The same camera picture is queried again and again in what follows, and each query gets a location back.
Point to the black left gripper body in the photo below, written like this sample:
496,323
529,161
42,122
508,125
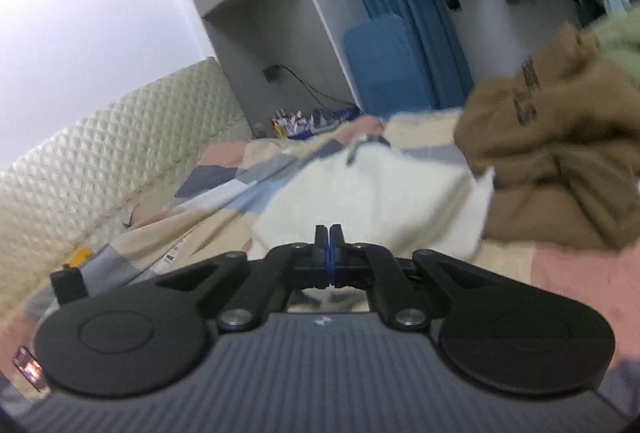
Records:
68,285

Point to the brown hoodie with lettering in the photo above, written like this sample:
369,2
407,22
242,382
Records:
562,136

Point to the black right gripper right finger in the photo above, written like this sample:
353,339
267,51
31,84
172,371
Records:
374,269

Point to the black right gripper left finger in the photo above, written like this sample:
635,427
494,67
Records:
268,286

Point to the blue cushioned chair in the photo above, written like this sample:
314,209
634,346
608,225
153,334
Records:
387,72

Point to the clutter of small bedside items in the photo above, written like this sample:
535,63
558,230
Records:
300,126

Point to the green fleece garment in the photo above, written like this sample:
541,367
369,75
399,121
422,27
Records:
619,40

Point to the beige quilted headboard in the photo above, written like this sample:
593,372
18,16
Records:
74,188

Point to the grey wall cabinet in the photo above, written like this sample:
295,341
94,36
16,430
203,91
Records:
283,54

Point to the white fluffy sweater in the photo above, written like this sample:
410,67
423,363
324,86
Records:
402,200

